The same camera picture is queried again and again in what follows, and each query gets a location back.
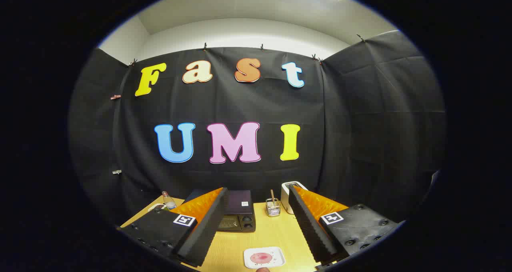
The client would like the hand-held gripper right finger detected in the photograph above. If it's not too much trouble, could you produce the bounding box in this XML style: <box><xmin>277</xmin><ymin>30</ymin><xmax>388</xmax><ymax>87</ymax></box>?
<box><xmin>288</xmin><ymin>185</ymin><xmax>400</xmax><ymax>264</ymax></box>

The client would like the clear plastic water bottle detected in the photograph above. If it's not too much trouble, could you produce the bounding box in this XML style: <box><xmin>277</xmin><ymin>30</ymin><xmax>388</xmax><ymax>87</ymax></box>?
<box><xmin>162</xmin><ymin>191</ymin><xmax>177</xmax><ymax>210</ymax></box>

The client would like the white pop-up toaster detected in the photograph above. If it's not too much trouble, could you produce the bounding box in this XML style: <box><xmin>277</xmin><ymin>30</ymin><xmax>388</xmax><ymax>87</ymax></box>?
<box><xmin>281</xmin><ymin>181</ymin><xmax>308</xmax><ymax>214</ymax></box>

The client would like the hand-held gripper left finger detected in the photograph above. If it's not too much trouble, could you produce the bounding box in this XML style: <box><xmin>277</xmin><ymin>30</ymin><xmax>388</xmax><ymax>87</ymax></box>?
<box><xmin>120</xmin><ymin>187</ymin><xmax>229</xmax><ymax>268</ymax></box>

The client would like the black toaster oven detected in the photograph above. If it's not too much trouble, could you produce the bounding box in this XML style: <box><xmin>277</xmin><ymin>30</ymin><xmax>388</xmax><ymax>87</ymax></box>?
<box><xmin>186</xmin><ymin>189</ymin><xmax>256</xmax><ymax>233</ymax></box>

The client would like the white square plate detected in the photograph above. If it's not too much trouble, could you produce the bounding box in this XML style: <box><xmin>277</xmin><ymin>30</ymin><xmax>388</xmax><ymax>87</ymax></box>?
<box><xmin>244</xmin><ymin>246</ymin><xmax>286</xmax><ymax>269</ymax></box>

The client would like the wire mesh holder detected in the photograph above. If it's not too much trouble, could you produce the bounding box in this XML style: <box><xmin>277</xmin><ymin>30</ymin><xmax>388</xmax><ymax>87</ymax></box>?
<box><xmin>266</xmin><ymin>198</ymin><xmax>281</xmax><ymax>217</ymax></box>

